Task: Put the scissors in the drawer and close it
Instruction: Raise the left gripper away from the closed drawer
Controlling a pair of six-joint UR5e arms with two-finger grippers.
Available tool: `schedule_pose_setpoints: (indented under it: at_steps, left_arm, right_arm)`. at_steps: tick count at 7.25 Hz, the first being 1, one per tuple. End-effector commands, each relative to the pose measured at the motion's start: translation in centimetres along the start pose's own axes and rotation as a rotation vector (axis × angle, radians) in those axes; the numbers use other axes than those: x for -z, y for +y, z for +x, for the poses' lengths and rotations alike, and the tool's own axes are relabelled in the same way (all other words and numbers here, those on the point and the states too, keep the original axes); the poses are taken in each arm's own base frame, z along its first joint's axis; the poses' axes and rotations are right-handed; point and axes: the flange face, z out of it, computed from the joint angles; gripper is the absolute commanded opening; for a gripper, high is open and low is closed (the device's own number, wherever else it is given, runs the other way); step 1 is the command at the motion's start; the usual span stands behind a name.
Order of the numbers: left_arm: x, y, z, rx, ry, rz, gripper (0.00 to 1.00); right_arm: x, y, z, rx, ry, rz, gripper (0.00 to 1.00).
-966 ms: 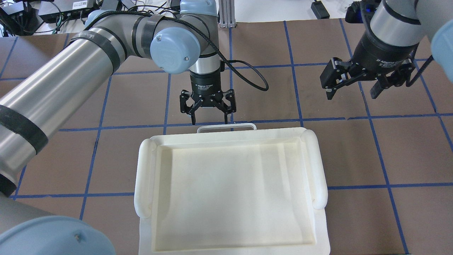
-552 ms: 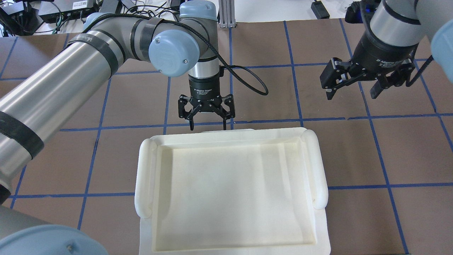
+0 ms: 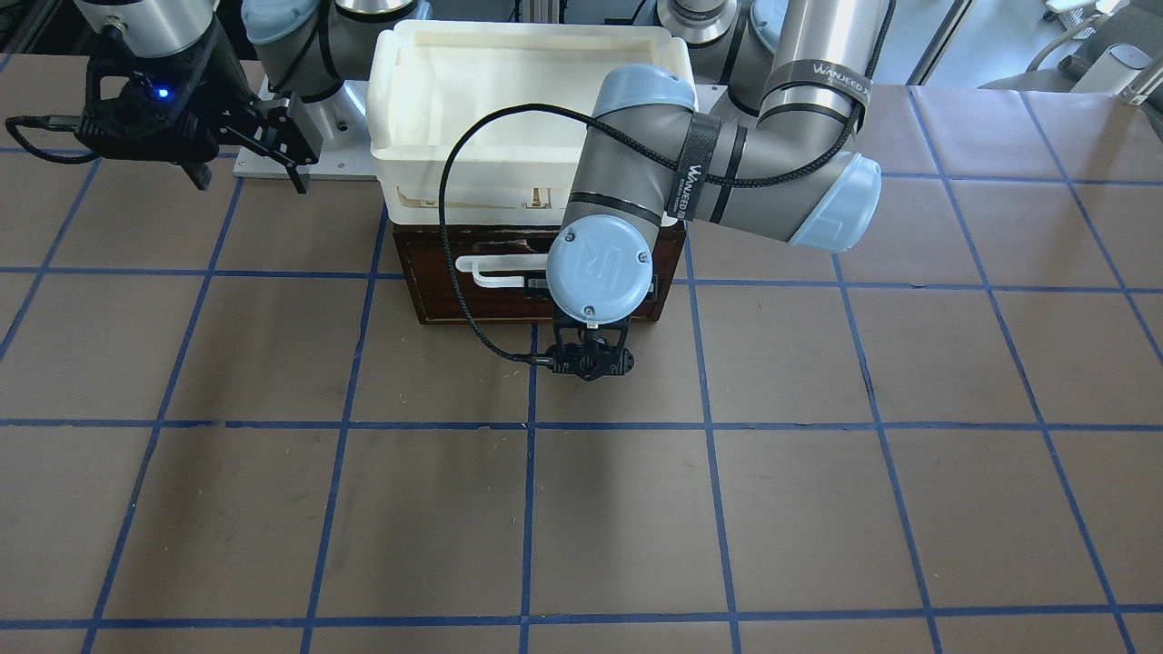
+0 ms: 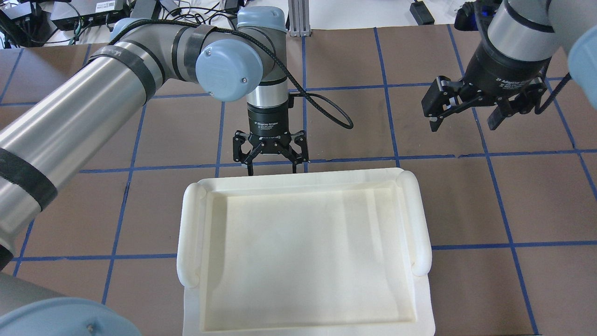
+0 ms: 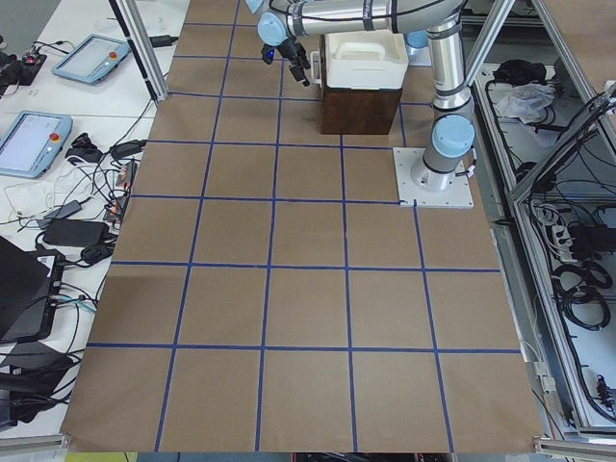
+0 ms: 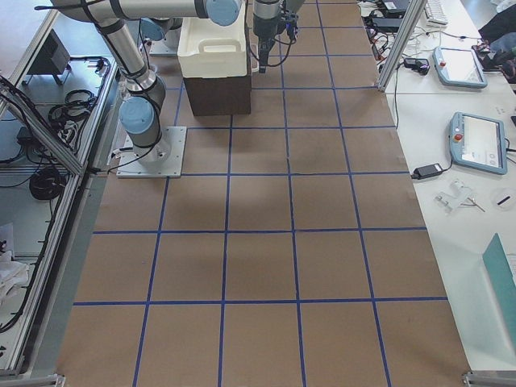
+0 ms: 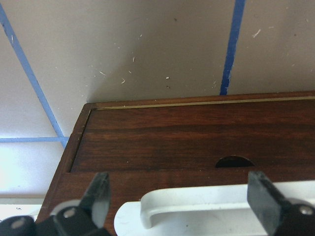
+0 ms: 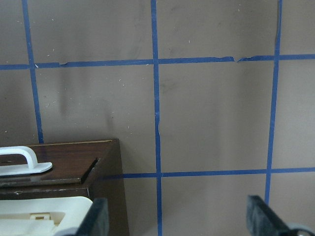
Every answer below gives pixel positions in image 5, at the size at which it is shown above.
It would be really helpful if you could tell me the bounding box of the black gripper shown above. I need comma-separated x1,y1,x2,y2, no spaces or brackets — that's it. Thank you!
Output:
261,38,310,87

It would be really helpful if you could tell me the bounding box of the white drawer handle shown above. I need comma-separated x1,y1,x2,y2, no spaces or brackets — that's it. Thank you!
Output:
310,50,322,87

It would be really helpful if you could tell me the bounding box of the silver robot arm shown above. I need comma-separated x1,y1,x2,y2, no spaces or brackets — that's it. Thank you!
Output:
405,30,428,50
246,1,475,193

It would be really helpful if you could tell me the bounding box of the dark brown wooden cabinet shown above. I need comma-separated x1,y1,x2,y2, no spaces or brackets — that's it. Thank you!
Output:
321,85,402,135

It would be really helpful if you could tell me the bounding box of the white plastic tray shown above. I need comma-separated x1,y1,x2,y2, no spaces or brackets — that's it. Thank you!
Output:
324,30,408,90

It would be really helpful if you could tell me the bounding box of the upper teach pendant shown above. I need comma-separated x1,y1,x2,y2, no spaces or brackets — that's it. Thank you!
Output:
52,34,131,85

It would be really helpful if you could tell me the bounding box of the teach pendant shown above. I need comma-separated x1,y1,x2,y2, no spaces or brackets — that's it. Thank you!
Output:
1,111,73,179
52,34,131,85

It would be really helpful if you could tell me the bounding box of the white crumpled cloth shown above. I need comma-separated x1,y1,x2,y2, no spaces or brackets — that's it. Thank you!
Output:
495,83,555,124

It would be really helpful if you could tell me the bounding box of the lower teach pendant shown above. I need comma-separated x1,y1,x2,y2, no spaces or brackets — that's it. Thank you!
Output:
1,111,73,179

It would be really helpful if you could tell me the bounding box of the black power brick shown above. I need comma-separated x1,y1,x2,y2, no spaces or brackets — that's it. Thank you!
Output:
42,219,110,247

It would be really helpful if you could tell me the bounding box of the black computer box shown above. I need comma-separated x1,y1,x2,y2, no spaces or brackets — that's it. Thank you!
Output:
1,239,65,344

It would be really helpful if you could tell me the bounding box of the aluminium frame post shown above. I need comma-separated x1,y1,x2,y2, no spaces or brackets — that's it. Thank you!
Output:
109,0,168,104

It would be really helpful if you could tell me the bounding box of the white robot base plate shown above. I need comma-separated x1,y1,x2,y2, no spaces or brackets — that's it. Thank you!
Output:
393,147,474,209

